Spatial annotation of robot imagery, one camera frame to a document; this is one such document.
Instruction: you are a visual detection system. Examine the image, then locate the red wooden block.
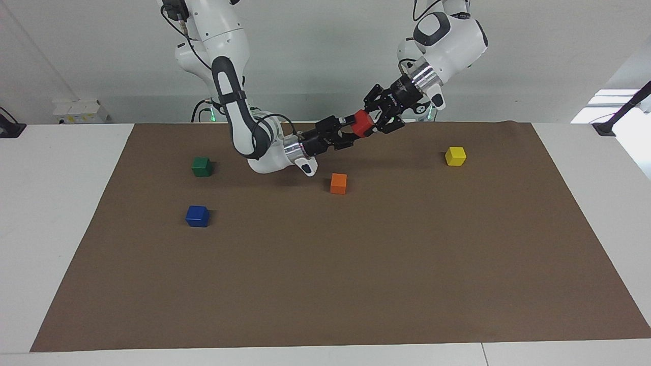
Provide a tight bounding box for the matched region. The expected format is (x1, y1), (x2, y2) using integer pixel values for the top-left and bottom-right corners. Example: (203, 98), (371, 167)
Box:
(352, 109), (376, 139)

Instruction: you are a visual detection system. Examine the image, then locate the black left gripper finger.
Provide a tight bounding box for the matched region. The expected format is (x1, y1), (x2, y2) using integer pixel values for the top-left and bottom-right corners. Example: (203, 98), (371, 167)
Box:
(363, 84), (388, 113)
(373, 114), (406, 135)

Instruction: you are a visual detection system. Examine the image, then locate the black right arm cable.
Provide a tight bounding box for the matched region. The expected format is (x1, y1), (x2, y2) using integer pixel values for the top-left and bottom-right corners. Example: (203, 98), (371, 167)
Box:
(161, 4), (297, 140)

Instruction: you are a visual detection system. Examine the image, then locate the blue wooden block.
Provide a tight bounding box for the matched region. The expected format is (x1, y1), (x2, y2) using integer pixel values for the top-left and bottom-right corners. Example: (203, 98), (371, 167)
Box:
(185, 205), (210, 228)

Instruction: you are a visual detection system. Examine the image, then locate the white power box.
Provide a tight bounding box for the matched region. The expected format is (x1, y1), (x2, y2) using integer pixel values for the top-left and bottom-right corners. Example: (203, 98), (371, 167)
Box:
(52, 99), (110, 126)

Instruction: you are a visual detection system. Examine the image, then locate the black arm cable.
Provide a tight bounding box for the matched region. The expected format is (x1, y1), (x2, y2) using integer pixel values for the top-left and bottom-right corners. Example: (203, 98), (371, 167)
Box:
(411, 0), (444, 22)
(161, 4), (297, 140)

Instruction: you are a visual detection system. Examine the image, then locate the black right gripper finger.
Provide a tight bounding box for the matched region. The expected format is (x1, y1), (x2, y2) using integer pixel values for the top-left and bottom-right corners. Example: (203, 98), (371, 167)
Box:
(333, 132), (365, 151)
(316, 115), (360, 135)

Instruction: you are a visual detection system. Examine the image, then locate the brown table mat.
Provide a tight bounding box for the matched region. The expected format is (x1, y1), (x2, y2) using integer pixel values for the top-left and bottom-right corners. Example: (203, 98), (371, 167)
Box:
(29, 121), (651, 352)

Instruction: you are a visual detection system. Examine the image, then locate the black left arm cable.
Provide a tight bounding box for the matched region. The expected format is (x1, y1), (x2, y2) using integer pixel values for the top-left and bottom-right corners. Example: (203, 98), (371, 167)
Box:
(411, 0), (444, 22)

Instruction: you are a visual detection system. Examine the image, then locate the black camera stand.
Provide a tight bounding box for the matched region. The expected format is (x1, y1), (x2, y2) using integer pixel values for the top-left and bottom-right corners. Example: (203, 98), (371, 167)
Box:
(0, 107), (27, 139)
(591, 80), (651, 137)

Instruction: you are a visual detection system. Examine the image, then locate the black base cable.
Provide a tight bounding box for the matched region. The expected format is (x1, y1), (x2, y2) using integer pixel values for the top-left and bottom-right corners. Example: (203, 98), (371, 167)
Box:
(191, 99), (213, 123)

